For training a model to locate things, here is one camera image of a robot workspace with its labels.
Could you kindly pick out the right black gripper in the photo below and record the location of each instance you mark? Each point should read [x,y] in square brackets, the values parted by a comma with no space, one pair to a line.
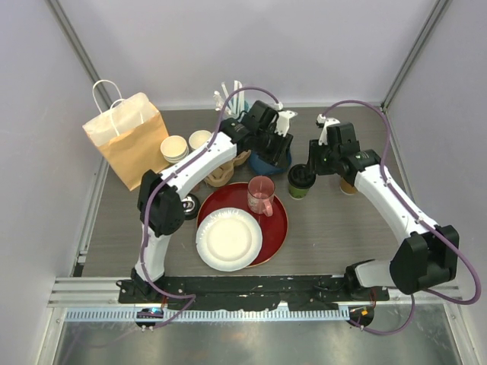
[314,150]

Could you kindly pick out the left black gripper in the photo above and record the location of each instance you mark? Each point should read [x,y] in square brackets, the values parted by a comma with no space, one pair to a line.
[280,156]

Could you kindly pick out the black coffee lid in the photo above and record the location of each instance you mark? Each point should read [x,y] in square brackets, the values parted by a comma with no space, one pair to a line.
[300,176]

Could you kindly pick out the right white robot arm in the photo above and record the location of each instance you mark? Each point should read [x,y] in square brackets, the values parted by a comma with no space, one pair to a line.
[422,260]

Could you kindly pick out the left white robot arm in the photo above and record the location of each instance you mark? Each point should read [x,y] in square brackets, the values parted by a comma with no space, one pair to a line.
[262,129]

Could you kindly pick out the blue plastic dish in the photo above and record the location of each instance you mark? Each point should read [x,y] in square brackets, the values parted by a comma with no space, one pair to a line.
[260,167]

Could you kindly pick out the back cardboard cup carrier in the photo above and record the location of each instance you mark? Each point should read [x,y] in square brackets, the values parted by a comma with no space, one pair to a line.
[241,158]

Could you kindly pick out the cardboard cup carrier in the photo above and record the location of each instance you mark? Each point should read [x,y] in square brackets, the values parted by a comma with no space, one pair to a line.
[241,158]
[220,176]

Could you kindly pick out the pink glass mug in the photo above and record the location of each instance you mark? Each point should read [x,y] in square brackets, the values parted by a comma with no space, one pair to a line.
[260,195]

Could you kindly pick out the blue straw holder cup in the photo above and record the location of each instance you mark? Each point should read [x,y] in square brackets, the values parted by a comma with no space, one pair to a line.
[236,109]

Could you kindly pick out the front cardboard cup carrier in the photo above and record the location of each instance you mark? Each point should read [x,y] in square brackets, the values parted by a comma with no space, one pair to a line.
[220,176]

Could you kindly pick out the brown paper cup stack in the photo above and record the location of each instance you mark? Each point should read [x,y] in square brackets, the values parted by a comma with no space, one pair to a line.
[199,138]

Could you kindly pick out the red round tray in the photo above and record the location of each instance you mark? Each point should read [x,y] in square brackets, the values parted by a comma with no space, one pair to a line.
[274,228]

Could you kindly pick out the green paper cup stack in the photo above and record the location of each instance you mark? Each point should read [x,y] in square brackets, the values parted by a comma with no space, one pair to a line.
[174,148]

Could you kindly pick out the white paper plate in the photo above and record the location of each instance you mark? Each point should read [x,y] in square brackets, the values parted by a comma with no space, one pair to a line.
[229,239]

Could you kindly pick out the brown paper bag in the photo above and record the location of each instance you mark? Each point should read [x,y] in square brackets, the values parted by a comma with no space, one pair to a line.
[129,135]

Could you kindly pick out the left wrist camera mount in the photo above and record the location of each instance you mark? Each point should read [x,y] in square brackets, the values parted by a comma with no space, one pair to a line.
[283,122]

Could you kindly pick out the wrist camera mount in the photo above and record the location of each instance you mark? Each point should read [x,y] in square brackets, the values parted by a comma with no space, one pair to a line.
[325,122]
[283,122]

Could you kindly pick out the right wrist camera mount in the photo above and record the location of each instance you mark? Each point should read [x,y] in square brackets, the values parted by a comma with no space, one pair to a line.
[325,122]

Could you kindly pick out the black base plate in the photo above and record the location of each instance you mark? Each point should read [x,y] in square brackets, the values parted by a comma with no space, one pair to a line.
[249,293]

